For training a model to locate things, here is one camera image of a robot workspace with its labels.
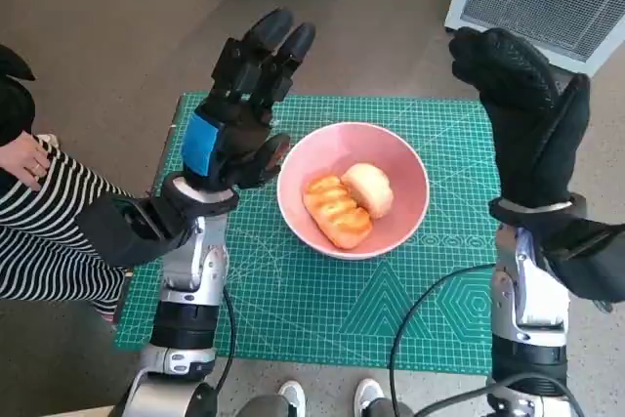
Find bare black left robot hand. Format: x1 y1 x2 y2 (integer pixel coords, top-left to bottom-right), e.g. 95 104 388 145
179 8 317 192

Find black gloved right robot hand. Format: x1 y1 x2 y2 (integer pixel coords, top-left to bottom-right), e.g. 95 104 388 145
447 26 591 216

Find person's hand with ring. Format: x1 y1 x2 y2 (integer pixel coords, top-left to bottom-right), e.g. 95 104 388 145
0 131 55 191

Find long striped toy bread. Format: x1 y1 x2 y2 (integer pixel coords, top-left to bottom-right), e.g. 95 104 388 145
302 174 374 250

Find pink bowl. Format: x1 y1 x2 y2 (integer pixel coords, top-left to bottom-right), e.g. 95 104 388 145
276 122 431 261

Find round toy bread bun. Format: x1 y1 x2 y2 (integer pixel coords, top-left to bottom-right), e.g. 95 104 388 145
340 162 395 221

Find green cutting mat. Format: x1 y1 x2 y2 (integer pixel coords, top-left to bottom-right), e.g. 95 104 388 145
114 91 504 378

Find white shoe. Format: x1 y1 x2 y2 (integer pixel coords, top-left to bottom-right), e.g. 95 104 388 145
354 377 386 417
277 380 308 417

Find grey leg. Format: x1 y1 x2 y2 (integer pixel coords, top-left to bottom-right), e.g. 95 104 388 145
365 396 416 417
237 395 294 417

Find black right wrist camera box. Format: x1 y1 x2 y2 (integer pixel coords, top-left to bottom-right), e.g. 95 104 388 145
539 219 625 304

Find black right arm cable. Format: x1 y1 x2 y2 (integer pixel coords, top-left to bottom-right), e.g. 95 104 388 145
389 263 497 417

